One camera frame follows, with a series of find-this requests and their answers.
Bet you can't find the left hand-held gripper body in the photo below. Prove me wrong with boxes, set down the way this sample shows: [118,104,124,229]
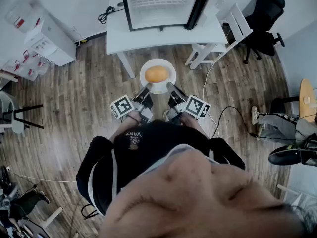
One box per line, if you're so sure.
[110,89,154,123]

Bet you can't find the black office chair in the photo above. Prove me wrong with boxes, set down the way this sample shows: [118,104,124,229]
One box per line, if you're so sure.
[222,0,286,64]

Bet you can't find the white round plate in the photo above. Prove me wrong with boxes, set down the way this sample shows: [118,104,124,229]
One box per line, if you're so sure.
[139,58,177,95]

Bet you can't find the white floor cable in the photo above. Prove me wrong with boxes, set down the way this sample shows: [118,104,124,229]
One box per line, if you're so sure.
[202,63,220,137]

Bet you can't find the person's left forearm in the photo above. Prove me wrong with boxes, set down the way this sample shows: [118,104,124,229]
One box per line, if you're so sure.
[108,112,142,143]

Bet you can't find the large clear plastic bin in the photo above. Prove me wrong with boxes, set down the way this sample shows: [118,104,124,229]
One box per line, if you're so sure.
[4,0,45,33]

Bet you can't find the round wooden table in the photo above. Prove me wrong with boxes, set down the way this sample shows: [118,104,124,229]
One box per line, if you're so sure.
[299,78,317,123]

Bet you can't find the person's black t-shirt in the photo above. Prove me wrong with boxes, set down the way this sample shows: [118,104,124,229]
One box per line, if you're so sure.
[76,119,246,217]

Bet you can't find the black round table base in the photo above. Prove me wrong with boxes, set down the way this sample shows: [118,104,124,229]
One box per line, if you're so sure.
[269,96,300,114]

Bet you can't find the orange round food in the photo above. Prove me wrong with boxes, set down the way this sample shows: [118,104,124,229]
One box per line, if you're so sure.
[145,66,168,83]

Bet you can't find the person's right forearm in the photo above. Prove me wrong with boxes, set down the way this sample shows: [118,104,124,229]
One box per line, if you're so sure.
[182,113,209,140]

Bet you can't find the coiled black power cable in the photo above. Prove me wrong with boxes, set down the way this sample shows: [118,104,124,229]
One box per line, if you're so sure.
[98,5,116,24]

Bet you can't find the black wire loop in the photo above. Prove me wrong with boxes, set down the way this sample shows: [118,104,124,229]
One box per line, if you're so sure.
[81,203,100,220]

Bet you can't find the long thin white cable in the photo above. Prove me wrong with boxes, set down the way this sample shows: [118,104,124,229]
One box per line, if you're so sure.
[9,171,76,183]

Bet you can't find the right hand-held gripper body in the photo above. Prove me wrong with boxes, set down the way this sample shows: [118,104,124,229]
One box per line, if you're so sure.
[168,89,211,123]

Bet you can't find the white table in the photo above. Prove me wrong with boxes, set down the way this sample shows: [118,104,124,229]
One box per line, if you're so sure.
[106,0,228,79]

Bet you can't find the clear bins with red latches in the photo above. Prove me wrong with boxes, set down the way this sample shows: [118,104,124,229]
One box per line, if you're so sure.
[0,50,50,81]

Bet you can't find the white wooden chair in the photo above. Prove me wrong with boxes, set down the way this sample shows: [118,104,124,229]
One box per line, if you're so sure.
[185,3,253,70]

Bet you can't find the black floor cable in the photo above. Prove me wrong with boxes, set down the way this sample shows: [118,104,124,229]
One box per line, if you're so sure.
[210,106,298,141]

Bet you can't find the white boxes stack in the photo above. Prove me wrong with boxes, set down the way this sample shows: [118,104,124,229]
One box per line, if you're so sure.
[24,12,77,67]

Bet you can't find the white chair with black legs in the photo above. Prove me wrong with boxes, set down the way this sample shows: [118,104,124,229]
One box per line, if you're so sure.
[0,90,44,135]

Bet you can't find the wooden table leg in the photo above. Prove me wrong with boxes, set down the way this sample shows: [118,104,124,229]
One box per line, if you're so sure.
[39,206,64,229]

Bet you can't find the person's face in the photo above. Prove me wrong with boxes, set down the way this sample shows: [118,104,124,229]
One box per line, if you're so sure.
[98,149,317,238]

